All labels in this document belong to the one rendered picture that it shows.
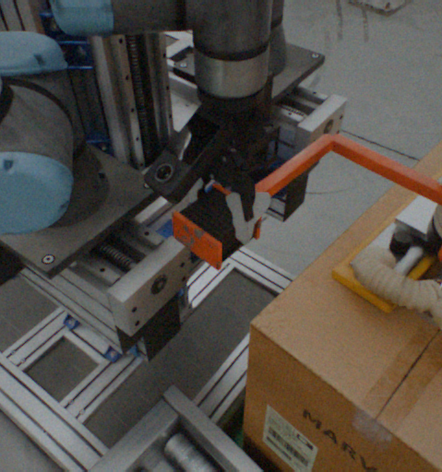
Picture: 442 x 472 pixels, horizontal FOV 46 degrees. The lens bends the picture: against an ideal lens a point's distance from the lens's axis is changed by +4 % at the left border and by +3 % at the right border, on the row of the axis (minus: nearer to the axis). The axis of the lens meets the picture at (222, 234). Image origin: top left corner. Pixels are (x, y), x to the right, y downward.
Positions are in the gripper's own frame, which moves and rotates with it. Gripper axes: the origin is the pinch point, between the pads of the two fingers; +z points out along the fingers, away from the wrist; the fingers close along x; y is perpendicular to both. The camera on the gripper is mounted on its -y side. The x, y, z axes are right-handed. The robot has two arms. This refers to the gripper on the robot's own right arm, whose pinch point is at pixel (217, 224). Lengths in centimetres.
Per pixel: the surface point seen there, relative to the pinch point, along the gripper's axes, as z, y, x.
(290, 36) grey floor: 107, 226, 152
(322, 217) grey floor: 108, 109, 41
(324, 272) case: 13.5, 13.3, -10.4
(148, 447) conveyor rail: 49, -16, 2
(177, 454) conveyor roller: 53, -13, -1
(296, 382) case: 19.2, -1.5, -17.0
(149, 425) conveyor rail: 48, -14, 5
